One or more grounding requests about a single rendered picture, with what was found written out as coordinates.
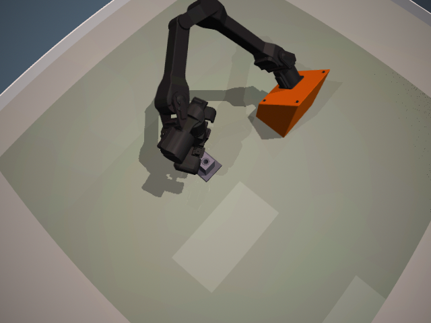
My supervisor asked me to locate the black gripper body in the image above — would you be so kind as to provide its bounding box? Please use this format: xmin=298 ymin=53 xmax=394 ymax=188
xmin=173 ymin=106 xmax=216 ymax=175

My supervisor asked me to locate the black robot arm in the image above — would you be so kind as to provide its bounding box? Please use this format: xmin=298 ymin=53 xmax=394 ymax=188
xmin=154 ymin=0 xmax=304 ymax=164

